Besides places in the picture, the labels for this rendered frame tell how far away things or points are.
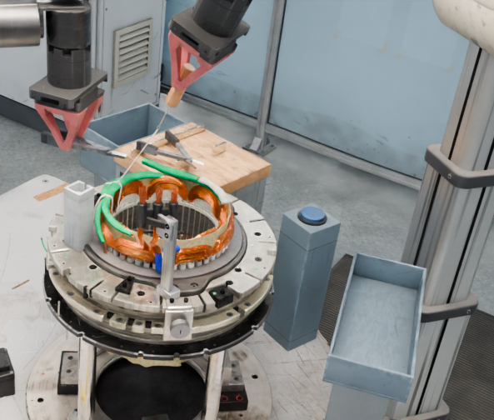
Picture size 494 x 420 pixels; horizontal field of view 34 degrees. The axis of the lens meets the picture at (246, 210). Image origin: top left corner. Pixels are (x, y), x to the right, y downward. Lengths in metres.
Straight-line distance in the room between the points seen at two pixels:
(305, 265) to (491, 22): 0.49
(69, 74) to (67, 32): 0.06
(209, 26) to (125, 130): 0.65
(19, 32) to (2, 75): 2.80
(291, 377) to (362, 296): 0.27
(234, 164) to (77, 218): 0.41
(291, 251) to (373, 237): 1.95
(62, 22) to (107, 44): 2.41
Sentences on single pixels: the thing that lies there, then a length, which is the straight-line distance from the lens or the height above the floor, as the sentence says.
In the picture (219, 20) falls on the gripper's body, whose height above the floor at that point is 1.43.
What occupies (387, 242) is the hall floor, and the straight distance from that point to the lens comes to 3.30.
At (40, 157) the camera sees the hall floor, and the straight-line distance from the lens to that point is 3.60.
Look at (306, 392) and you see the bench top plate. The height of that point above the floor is 0.78.
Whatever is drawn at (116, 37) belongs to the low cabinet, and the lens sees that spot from 3.47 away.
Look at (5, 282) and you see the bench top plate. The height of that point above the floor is 0.78.
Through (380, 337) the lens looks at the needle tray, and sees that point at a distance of 1.14.
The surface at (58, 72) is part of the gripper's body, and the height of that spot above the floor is 1.31.
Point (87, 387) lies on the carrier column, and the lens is 1.20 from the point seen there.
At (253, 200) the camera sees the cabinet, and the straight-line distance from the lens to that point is 1.44.
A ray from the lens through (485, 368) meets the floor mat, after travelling 2.80.
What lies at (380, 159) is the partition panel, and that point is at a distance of 3.53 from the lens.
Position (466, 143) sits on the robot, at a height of 1.22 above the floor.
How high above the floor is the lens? 1.73
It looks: 31 degrees down
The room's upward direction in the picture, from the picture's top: 8 degrees clockwise
